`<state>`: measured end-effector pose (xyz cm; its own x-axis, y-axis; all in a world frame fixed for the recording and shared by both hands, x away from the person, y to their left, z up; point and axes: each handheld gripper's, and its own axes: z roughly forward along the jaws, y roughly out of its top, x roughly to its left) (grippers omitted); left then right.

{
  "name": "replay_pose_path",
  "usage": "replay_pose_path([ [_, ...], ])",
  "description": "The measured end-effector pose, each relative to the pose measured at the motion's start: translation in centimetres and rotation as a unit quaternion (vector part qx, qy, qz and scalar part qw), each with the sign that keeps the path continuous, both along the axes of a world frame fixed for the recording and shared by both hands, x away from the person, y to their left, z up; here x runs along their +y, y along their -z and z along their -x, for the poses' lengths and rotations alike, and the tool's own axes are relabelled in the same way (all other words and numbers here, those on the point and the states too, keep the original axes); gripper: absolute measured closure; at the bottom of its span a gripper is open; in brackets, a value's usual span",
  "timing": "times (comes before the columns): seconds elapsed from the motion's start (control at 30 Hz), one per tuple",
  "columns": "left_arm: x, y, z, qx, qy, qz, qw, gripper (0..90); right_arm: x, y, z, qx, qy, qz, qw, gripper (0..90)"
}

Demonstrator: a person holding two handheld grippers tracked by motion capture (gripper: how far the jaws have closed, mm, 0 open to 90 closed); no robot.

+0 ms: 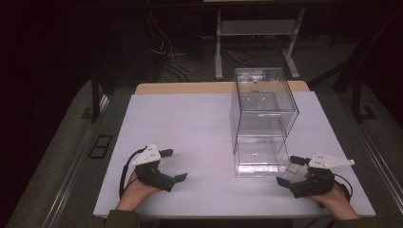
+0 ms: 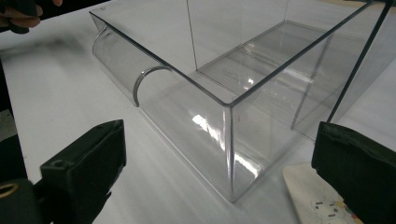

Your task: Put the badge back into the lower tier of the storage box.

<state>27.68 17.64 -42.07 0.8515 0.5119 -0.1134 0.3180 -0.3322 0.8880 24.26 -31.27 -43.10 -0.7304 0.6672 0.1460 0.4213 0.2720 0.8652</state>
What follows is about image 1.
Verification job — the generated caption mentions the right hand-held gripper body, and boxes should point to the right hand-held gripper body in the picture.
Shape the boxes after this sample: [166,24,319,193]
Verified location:
[288,151,355,200]

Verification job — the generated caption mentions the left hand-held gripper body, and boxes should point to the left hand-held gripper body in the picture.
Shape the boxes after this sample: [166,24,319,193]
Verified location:
[132,143,176,193]

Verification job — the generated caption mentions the clear acrylic box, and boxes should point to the clear acrylic box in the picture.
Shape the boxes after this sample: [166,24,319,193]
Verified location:
[229,66,300,179]

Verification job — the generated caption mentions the person's left hand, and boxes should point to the person's left hand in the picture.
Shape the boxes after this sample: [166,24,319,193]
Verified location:
[115,170,161,212]

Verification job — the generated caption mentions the person's right hand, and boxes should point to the person's right hand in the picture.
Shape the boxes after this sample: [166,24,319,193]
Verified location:
[303,170,359,221]

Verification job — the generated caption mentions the white table cover board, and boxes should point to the white table cover board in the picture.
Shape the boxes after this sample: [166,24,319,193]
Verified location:
[92,90,377,219]

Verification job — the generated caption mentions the black metal stand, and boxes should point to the black metal stand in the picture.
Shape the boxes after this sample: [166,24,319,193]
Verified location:
[307,9,401,124]
[90,60,111,124]

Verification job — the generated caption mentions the white metal stand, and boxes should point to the white metal stand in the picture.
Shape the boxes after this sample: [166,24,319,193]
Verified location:
[214,7,307,81]

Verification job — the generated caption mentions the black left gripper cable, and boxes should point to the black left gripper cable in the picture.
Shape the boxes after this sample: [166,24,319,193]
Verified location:
[118,145,148,200]

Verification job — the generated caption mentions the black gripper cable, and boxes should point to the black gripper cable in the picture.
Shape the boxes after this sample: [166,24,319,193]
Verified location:
[118,145,148,200]
[317,173,354,209]

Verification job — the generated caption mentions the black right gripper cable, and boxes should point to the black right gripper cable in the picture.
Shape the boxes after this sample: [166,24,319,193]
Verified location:
[317,173,354,209]

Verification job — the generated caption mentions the black floor socket frame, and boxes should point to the black floor socket frame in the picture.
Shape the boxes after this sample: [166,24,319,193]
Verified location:
[86,134,114,160]

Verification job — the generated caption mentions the white floor cable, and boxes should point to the white floor cable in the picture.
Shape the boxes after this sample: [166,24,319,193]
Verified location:
[147,9,195,76]

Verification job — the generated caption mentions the black floor cables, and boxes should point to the black floor cables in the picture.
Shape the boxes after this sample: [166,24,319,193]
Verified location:
[220,47,259,69]

